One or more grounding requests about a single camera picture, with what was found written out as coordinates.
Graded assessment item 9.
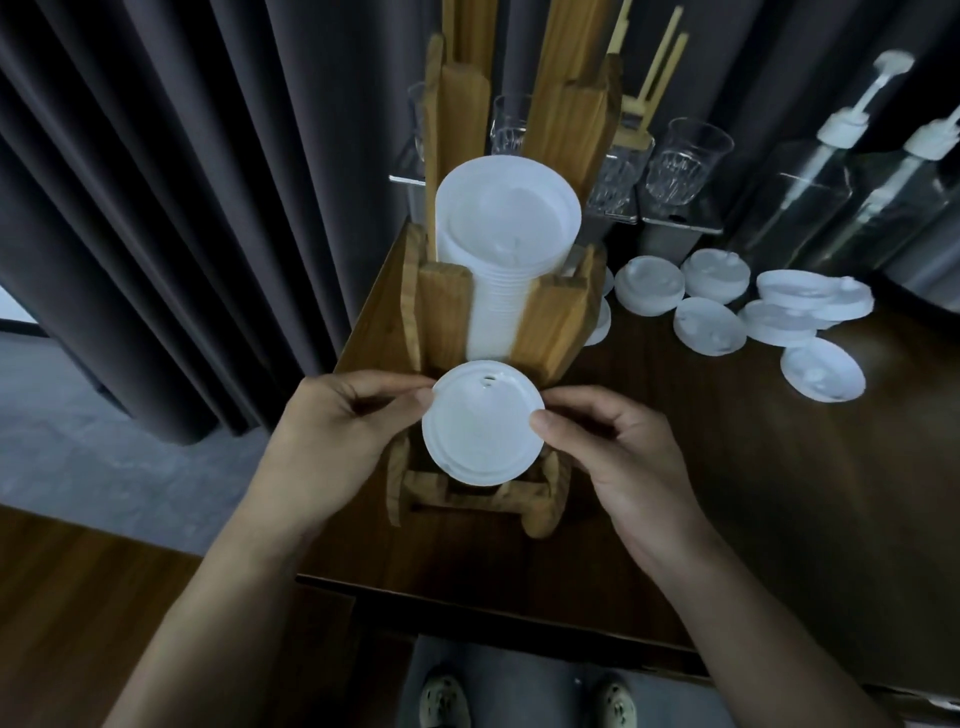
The person's right hand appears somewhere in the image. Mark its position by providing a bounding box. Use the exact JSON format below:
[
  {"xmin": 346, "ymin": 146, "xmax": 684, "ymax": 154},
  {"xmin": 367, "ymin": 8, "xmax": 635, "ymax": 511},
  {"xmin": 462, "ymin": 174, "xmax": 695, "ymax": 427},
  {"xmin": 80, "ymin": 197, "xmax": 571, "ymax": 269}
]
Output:
[{"xmin": 528, "ymin": 384, "xmax": 721, "ymax": 576}]

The person's left hand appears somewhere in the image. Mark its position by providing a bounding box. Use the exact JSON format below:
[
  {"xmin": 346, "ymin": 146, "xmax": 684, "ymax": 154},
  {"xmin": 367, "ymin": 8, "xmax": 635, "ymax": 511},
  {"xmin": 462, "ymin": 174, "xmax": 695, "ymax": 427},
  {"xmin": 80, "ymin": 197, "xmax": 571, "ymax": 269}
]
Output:
[{"xmin": 251, "ymin": 369, "xmax": 438, "ymax": 543}]

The white plastic cup lid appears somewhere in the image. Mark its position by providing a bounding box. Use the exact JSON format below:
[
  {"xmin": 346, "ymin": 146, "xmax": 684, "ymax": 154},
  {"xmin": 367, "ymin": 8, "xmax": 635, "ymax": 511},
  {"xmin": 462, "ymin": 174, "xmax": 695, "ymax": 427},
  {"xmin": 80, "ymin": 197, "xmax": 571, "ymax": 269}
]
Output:
[{"xmin": 420, "ymin": 360, "xmax": 546, "ymax": 488}]

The person's right forearm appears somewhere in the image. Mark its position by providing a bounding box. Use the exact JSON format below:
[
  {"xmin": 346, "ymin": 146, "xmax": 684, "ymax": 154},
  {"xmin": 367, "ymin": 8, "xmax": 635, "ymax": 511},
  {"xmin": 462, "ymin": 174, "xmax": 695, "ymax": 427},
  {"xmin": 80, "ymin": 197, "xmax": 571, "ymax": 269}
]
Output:
[{"xmin": 621, "ymin": 525, "xmax": 901, "ymax": 728}]

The person's left forearm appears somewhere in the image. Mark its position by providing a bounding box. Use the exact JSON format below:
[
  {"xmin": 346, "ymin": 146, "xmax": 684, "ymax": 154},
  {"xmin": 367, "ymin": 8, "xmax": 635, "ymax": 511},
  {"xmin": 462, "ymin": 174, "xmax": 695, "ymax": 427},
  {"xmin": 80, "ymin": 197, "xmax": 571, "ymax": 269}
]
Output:
[{"xmin": 101, "ymin": 511, "xmax": 340, "ymax": 728}]

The wooden cup dispenser rack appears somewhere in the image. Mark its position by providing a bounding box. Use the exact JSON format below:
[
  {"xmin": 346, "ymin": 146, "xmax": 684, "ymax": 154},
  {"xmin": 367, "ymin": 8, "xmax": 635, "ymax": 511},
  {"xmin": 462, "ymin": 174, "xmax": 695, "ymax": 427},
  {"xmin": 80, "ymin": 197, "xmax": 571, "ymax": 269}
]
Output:
[{"xmin": 385, "ymin": 0, "xmax": 624, "ymax": 541}]

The group of white lids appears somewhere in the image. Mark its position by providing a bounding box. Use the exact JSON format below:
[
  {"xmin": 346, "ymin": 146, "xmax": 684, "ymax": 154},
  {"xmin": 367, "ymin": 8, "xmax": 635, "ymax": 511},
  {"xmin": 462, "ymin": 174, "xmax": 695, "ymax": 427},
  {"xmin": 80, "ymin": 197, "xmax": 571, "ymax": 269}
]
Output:
[{"xmin": 581, "ymin": 248, "xmax": 876, "ymax": 405}]

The stack of white cups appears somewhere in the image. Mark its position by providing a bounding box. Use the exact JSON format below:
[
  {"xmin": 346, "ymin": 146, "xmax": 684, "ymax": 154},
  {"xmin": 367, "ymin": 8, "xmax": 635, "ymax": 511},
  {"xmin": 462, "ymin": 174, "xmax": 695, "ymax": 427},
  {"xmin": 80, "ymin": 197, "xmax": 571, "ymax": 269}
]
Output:
[{"xmin": 434, "ymin": 155, "xmax": 583, "ymax": 362}]

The clear acrylic riser stand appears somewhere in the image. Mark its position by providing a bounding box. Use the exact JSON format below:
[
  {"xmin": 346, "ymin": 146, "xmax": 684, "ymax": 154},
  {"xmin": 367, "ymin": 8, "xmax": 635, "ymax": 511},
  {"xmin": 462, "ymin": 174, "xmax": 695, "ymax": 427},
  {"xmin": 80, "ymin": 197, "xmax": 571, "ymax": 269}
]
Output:
[
  {"xmin": 636, "ymin": 186, "xmax": 725, "ymax": 265},
  {"xmin": 388, "ymin": 142, "xmax": 430, "ymax": 223}
]

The clear faceted drinking glass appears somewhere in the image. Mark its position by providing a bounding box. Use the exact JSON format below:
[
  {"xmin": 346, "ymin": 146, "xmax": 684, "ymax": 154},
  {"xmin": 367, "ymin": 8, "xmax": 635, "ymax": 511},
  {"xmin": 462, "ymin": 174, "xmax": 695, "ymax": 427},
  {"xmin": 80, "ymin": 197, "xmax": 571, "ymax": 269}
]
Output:
[
  {"xmin": 489, "ymin": 93, "xmax": 535, "ymax": 156},
  {"xmin": 585, "ymin": 135, "xmax": 656, "ymax": 216},
  {"xmin": 407, "ymin": 81, "xmax": 429, "ymax": 163},
  {"xmin": 645, "ymin": 117, "xmax": 735, "ymax": 208}
]

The person's right shoe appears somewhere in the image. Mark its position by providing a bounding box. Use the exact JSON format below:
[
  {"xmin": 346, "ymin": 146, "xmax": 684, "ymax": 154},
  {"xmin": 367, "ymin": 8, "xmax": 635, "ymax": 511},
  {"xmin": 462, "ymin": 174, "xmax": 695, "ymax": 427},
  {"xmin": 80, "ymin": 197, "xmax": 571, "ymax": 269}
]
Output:
[{"xmin": 592, "ymin": 675, "xmax": 639, "ymax": 728}]

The person's shoe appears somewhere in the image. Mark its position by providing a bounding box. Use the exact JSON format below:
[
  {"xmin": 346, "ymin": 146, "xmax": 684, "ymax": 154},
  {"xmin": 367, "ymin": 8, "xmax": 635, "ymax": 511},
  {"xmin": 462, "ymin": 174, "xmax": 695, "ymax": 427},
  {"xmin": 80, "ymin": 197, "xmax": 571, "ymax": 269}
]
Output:
[
  {"xmin": 417, "ymin": 672, "xmax": 472, "ymax": 728},
  {"xmin": 592, "ymin": 675, "xmax": 639, "ymax": 728}
]

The person's left shoe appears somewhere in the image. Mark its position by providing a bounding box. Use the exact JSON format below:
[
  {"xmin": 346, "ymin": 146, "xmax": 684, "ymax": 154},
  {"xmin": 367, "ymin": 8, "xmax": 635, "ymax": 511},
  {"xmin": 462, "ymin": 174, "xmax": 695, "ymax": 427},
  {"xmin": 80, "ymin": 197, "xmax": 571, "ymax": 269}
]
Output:
[{"xmin": 417, "ymin": 672, "xmax": 472, "ymax": 728}]

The dark grey curtain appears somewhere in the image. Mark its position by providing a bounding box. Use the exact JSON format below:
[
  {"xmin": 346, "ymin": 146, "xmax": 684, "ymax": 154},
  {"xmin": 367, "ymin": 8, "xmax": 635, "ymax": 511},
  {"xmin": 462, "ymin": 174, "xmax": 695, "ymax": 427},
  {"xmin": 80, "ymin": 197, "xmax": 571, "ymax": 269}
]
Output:
[{"xmin": 0, "ymin": 0, "xmax": 960, "ymax": 448}]

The clear pump dispenser bottle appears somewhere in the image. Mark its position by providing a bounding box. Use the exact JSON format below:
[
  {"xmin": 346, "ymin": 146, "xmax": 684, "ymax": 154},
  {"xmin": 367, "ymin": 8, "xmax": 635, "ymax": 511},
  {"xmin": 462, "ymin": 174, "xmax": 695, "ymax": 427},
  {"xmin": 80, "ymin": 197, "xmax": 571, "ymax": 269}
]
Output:
[
  {"xmin": 729, "ymin": 48, "xmax": 917, "ymax": 273},
  {"xmin": 813, "ymin": 103, "xmax": 960, "ymax": 280}
]

